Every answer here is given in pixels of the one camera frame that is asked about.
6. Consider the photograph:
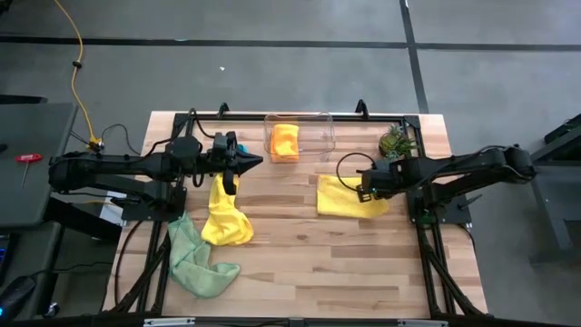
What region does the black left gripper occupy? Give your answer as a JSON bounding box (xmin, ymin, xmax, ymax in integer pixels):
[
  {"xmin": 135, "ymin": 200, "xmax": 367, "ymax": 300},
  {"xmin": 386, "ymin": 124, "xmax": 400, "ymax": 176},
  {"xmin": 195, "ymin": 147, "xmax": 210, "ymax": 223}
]
[{"xmin": 209, "ymin": 131, "xmax": 264, "ymax": 196}]

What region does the orange microfiber towel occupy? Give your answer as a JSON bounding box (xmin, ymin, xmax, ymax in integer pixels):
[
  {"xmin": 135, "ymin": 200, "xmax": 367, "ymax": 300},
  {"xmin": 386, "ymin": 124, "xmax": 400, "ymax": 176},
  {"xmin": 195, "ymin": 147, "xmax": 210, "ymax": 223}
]
[{"xmin": 270, "ymin": 123, "xmax": 301, "ymax": 164}]

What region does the yellow microfiber towel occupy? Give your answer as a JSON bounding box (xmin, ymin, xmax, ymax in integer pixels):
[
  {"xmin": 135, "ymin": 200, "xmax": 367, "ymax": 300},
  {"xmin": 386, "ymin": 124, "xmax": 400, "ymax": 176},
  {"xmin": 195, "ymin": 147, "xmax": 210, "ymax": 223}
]
[
  {"xmin": 201, "ymin": 172, "xmax": 255, "ymax": 247},
  {"xmin": 316, "ymin": 174, "xmax": 390, "ymax": 220}
]

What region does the light green microfiber towel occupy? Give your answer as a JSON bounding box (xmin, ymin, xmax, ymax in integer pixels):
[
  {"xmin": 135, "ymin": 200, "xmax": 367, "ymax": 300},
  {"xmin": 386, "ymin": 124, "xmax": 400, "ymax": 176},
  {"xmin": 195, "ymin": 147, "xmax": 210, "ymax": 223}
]
[{"xmin": 167, "ymin": 211, "xmax": 241, "ymax": 300}]

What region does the potted succulent plant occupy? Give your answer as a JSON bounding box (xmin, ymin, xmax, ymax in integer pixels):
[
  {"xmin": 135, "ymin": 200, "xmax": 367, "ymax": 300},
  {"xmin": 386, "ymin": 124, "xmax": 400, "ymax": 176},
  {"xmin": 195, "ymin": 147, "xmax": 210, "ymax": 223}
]
[{"xmin": 379, "ymin": 124, "xmax": 418, "ymax": 160}]

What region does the clear plastic bin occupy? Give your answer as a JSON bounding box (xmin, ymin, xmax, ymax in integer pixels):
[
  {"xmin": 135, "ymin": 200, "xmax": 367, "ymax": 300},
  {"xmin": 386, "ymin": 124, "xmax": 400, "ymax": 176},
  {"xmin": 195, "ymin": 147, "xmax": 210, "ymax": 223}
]
[{"xmin": 263, "ymin": 112, "xmax": 336, "ymax": 164}]

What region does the white paper sheet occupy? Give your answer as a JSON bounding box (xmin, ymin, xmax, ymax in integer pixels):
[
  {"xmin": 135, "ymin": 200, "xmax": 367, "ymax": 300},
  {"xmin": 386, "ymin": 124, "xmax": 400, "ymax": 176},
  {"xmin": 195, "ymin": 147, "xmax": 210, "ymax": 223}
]
[{"xmin": 103, "ymin": 190, "xmax": 128, "ymax": 226}]

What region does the dark metal side table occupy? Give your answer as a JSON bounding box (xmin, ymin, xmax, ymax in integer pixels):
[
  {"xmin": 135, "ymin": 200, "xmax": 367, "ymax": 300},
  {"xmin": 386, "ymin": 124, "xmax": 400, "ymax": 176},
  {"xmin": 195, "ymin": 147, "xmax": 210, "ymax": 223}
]
[{"xmin": 528, "ymin": 113, "xmax": 581, "ymax": 264}]

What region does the dark grey side desk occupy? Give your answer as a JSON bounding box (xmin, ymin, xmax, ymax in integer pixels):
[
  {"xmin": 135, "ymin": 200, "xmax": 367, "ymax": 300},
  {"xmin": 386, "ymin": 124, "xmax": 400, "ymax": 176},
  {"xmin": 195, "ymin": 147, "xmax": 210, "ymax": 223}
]
[{"xmin": 0, "ymin": 102, "xmax": 79, "ymax": 228}]

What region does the black computer mouse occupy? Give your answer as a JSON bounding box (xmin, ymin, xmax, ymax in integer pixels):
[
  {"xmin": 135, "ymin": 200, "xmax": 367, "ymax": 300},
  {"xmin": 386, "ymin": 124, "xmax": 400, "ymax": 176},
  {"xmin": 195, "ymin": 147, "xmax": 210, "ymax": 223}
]
[{"xmin": 0, "ymin": 275, "xmax": 36, "ymax": 320}]

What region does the thin black floor cable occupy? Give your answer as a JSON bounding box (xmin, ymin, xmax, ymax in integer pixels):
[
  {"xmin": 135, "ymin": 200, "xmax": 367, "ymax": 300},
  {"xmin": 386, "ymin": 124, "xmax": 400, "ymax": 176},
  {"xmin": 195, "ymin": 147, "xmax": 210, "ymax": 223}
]
[{"xmin": 67, "ymin": 123, "xmax": 142, "ymax": 158}]

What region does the silver metal bracket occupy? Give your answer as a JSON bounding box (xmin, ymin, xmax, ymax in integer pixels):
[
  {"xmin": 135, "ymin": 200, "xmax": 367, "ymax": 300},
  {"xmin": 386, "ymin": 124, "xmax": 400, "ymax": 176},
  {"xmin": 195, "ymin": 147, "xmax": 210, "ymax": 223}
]
[
  {"xmin": 397, "ymin": 319, "xmax": 448, "ymax": 327},
  {"xmin": 143, "ymin": 317, "xmax": 196, "ymax": 327}
]

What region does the yellow extension cable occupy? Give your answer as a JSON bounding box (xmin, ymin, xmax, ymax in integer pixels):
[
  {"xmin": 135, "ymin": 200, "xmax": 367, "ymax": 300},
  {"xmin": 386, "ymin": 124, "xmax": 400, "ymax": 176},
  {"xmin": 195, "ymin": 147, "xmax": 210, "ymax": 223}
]
[{"xmin": 54, "ymin": 0, "xmax": 104, "ymax": 154}]

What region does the red-handled hex key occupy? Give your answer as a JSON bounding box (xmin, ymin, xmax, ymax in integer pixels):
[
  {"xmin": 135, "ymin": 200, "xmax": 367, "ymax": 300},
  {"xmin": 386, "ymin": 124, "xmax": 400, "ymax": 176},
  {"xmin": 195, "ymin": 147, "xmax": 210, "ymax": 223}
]
[{"xmin": 14, "ymin": 153, "xmax": 44, "ymax": 190}]

